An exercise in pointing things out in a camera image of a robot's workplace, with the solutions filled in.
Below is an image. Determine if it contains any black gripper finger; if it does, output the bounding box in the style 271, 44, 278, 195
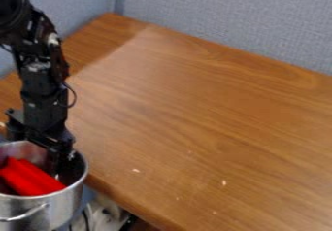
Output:
6, 125, 25, 141
47, 148, 70, 179

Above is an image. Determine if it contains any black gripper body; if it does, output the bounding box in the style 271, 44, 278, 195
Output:
6, 88, 75, 153

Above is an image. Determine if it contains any red object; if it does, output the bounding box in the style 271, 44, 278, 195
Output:
0, 157, 66, 196

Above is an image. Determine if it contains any metal pot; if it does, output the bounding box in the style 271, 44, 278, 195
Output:
0, 141, 89, 231

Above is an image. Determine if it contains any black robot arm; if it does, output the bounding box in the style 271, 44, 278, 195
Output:
0, 0, 77, 175

